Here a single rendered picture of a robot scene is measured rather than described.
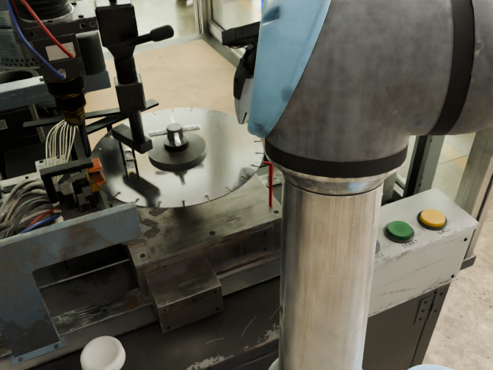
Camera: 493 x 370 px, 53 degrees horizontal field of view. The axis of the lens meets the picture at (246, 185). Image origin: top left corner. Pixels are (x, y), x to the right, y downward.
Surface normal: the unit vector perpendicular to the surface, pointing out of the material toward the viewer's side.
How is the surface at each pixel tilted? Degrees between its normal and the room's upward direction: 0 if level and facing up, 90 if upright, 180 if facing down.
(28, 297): 90
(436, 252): 90
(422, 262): 90
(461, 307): 0
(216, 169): 0
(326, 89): 81
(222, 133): 0
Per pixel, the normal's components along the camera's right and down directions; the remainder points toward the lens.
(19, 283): 0.41, 0.56
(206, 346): -0.02, -0.78
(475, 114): 0.07, 0.83
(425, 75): -0.04, 0.35
